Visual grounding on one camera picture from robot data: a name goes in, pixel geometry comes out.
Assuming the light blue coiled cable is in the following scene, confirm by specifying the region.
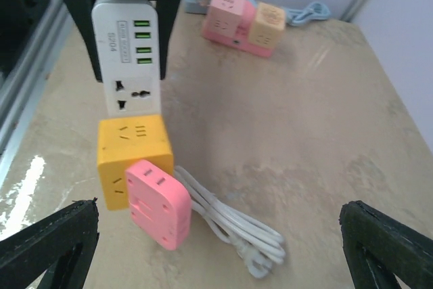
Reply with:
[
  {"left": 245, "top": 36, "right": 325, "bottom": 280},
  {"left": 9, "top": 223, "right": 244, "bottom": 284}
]
[{"left": 284, "top": 1, "right": 332, "bottom": 27}]

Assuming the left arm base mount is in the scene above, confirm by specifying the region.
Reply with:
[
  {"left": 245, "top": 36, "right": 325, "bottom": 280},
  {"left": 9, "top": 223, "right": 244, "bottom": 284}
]
[{"left": 1, "top": 0, "right": 50, "bottom": 77}]

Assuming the pink plug adapter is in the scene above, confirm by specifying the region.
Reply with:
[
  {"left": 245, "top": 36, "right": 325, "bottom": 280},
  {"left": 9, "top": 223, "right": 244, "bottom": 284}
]
[{"left": 125, "top": 160, "right": 192, "bottom": 250}]

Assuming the yellow cube socket adapter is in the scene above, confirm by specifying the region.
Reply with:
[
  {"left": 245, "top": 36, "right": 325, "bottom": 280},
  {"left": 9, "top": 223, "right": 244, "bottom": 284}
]
[{"left": 97, "top": 114, "right": 174, "bottom": 210}]

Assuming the white power strip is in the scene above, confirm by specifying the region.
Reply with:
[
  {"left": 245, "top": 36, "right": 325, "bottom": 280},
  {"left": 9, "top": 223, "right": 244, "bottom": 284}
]
[{"left": 91, "top": 0, "right": 162, "bottom": 117}]

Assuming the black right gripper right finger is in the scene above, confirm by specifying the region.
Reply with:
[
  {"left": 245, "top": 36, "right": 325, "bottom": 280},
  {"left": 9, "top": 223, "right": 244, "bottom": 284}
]
[{"left": 339, "top": 201, "right": 432, "bottom": 288}]

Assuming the light blue power strip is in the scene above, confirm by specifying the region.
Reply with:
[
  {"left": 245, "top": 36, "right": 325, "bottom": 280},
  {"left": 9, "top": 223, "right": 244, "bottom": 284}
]
[{"left": 183, "top": 0, "right": 208, "bottom": 15}]

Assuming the pink socket base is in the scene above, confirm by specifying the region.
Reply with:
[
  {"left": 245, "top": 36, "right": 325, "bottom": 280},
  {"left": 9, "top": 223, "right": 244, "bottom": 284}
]
[{"left": 202, "top": 0, "right": 274, "bottom": 58}]

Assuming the aluminium rail frame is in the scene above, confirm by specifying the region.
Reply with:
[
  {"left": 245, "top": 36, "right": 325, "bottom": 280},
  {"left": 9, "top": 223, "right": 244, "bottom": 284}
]
[{"left": 0, "top": 0, "right": 74, "bottom": 168}]

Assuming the pink cube socket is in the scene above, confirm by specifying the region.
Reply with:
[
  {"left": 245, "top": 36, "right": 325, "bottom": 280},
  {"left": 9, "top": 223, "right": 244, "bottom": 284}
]
[{"left": 205, "top": 0, "right": 246, "bottom": 38}]

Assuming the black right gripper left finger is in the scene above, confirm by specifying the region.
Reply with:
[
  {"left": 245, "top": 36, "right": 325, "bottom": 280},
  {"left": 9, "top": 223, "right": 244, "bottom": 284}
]
[{"left": 1, "top": 198, "right": 99, "bottom": 288}]

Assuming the white power cable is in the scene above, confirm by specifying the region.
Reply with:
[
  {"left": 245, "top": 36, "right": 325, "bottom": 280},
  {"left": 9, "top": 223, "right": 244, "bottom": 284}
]
[{"left": 173, "top": 165, "right": 287, "bottom": 280}]

